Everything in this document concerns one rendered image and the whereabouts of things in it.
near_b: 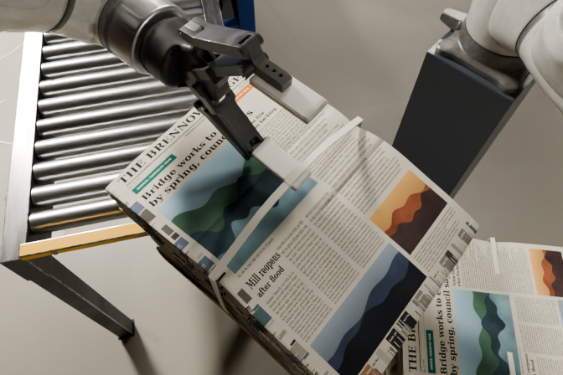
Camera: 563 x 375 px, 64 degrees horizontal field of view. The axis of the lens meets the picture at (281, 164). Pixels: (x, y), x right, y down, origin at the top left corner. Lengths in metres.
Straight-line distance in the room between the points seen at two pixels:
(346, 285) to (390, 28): 2.15
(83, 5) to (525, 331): 0.88
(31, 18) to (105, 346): 1.43
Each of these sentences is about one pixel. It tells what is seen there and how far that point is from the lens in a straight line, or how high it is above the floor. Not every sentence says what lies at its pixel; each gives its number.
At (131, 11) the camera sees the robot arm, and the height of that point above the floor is 1.36.
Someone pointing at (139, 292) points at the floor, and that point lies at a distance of 1.83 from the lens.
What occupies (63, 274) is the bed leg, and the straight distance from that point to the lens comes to 1.25.
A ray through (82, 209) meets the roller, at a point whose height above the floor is 0.80.
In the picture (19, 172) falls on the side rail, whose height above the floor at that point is 0.80.
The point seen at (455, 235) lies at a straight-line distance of 0.62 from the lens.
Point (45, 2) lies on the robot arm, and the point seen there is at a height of 1.40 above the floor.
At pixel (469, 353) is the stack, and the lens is 0.93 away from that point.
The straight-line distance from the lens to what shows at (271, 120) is 0.63.
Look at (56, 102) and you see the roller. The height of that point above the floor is 0.80.
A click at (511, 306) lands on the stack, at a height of 0.83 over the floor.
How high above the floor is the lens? 1.69
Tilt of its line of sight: 59 degrees down
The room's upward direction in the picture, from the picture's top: straight up
